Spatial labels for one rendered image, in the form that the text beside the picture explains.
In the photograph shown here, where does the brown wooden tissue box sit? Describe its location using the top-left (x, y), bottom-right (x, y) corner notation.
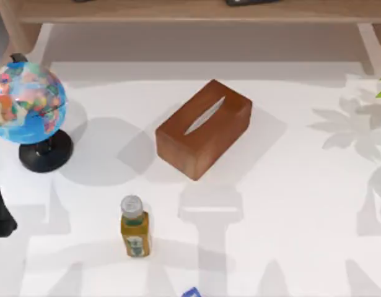
top-left (155, 79), bottom-right (253, 182)

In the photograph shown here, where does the yellow bottle with grey cap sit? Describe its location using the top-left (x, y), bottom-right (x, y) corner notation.
top-left (120, 194), bottom-right (152, 257)

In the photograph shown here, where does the pale wooden shelf unit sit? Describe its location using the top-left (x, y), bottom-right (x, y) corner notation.
top-left (0, 0), bottom-right (381, 76)

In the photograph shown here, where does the small blue object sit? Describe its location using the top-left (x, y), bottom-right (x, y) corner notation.
top-left (181, 286), bottom-right (202, 297)

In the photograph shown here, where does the black object on shelf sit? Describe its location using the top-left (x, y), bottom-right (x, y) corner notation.
top-left (225, 0), bottom-right (281, 7)

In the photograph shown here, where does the blue globe on black stand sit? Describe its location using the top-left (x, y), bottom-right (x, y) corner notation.
top-left (0, 53), bottom-right (74, 173)

